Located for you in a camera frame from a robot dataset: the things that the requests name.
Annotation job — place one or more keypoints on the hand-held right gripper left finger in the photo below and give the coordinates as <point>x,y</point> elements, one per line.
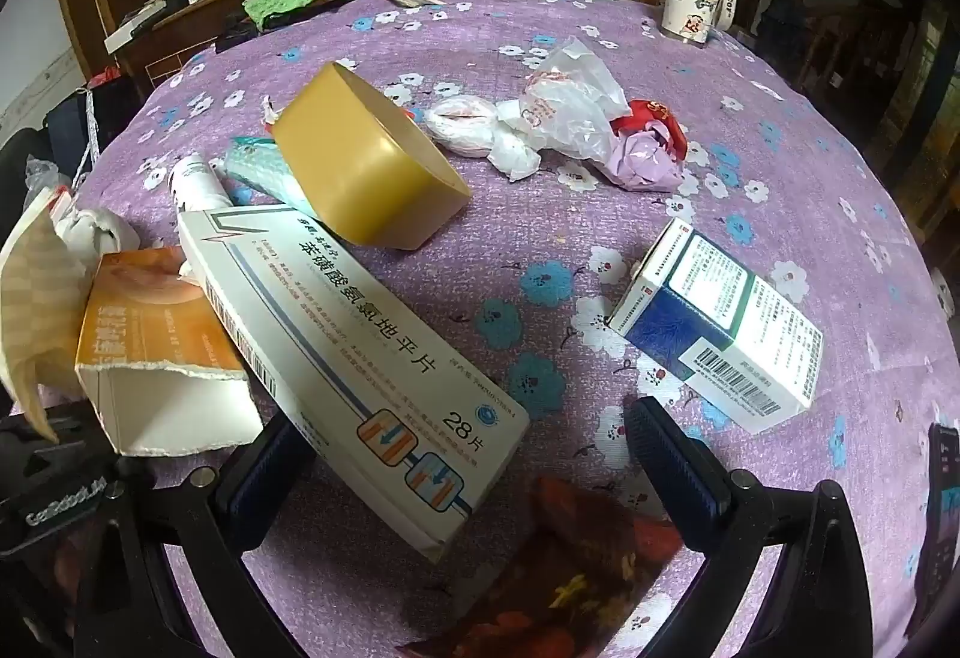
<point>253,482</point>

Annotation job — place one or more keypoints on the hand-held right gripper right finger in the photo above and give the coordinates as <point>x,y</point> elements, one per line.
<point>679,467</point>

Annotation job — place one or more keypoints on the blue and white medicine box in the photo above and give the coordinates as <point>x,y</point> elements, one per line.
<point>720,328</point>

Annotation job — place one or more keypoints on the torn orange carton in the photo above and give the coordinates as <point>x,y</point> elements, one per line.
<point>150,343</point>

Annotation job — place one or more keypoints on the long white medicine box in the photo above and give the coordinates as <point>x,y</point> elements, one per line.
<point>337,328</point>

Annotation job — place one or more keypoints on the white plastic bottle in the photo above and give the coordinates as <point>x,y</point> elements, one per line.
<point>195,181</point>

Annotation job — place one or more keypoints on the white plastic bag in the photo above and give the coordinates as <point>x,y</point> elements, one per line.
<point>562,103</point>

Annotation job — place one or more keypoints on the dark red patterned bag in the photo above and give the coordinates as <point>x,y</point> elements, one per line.
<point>570,553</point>

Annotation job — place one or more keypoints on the beige checkered paper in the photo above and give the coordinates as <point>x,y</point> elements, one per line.
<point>34,298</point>

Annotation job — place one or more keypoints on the purple floral tablecloth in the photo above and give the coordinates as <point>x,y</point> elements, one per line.
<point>525,238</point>

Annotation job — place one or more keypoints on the crumpled white paper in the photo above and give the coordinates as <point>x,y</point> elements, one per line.
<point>94,230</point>

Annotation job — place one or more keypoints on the crumpled pink bag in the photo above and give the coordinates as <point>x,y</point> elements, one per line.
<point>641,163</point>

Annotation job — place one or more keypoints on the teal tissue packet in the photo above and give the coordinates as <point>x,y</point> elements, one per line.
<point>259,170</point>

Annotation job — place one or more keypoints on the clear plastic bag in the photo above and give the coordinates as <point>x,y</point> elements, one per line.
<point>41,178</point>

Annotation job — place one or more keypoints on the red wrapper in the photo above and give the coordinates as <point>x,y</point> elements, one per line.
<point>660,114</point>

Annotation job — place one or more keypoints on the dark tote bag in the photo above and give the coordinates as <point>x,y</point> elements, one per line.
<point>64,133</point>

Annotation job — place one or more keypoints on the white flat box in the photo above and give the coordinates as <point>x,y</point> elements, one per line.
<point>135,26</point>

